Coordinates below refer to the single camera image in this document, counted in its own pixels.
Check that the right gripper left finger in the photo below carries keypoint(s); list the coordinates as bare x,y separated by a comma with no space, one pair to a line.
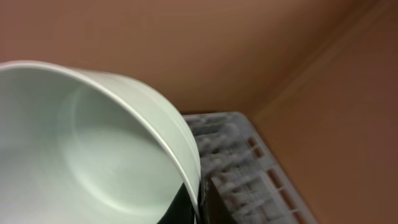
180,210

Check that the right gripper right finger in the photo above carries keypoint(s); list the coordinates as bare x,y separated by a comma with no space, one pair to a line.
212,207

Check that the green bowl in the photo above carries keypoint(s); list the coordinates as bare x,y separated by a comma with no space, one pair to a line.
90,147

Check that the grey dishwasher rack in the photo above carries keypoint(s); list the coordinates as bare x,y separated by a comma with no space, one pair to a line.
240,168

